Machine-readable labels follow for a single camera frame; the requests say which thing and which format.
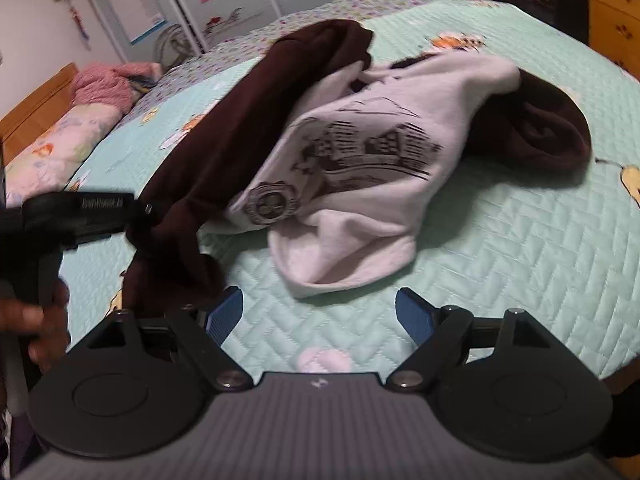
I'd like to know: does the white floor fan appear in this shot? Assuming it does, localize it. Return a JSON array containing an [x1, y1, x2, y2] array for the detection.
[[155, 25, 198, 68]]

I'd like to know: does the wooden desk with drawers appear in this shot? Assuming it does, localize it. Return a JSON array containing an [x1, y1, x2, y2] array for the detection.
[[585, 0, 640, 81]]

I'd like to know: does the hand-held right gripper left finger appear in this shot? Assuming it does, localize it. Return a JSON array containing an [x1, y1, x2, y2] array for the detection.
[[82, 286, 253, 392]]

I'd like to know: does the person's left hand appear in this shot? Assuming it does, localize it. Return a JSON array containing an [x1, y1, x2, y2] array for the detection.
[[0, 280, 71, 373]]

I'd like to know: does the floral pillow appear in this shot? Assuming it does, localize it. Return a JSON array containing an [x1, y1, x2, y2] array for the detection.
[[5, 105, 126, 196]]

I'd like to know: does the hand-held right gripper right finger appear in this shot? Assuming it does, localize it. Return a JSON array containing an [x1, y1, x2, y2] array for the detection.
[[386, 287, 556, 392]]

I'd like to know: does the grey and brown printed sweatshirt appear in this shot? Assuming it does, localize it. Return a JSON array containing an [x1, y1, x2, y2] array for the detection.
[[122, 19, 593, 321]]

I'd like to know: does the black bag pile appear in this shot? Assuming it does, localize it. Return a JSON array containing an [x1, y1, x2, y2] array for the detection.
[[480, 0, 588, 43]]

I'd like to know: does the bee print quilted blanket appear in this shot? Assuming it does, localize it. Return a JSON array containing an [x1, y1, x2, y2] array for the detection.
[[60, 0, 640, 396]]

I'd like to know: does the hanging wall ornament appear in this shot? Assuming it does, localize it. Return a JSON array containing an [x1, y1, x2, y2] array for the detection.
[[55, 0, 93, 51]]

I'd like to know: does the blue bordered wall poster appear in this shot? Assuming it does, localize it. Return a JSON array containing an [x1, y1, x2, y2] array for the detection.
[[105, 0, 166, 44]]

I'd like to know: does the wooden headboard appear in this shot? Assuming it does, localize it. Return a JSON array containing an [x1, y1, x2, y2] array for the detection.
[[0, 62, 81, 166]]

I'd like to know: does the pink knitted garment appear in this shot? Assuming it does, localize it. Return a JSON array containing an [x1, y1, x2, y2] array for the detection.
[[70, 62, 163, 121]]

